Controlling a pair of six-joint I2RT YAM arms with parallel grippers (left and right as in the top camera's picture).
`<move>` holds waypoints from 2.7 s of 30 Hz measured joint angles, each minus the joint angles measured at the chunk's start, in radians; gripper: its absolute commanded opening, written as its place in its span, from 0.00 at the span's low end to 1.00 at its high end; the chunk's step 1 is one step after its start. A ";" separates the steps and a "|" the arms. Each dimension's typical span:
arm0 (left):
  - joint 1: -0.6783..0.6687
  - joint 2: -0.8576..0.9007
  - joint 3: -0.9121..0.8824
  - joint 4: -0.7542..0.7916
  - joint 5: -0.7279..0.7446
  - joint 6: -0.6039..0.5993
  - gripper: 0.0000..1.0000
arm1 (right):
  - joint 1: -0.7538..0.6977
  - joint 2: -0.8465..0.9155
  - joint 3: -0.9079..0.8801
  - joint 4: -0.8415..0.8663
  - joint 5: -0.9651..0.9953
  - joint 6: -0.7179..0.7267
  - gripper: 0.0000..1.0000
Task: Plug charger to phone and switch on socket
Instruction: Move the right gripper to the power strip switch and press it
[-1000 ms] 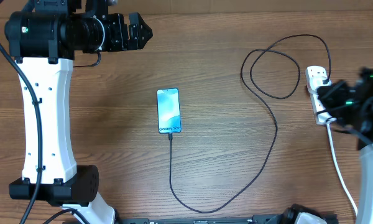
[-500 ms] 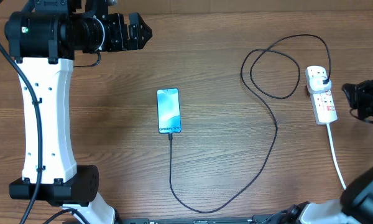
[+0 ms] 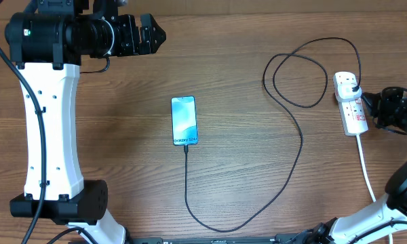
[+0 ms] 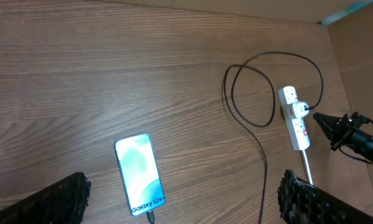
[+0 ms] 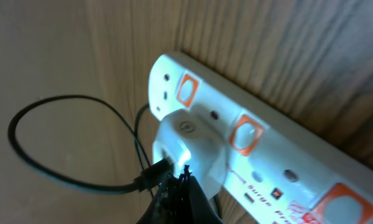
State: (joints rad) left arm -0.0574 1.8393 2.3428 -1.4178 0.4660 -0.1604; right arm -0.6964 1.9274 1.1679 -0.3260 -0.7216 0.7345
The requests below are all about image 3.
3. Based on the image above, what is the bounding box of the black USB charging cable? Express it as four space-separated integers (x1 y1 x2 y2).
183 37 362 234

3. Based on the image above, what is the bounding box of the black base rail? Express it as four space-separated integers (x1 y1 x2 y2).
126 232 307 244

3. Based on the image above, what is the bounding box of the white power strip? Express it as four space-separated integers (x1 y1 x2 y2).
333 71 368 136

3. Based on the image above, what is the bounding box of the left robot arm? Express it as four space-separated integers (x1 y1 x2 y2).
5 0 166 243

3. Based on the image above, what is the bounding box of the white charger plug adapter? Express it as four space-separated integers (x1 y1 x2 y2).
335 83 362 102

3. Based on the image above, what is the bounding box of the blue Galaxy smartphone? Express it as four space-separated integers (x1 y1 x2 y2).
171 96 199 146

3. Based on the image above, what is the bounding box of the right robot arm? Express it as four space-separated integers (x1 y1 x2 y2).
299 87 407 244

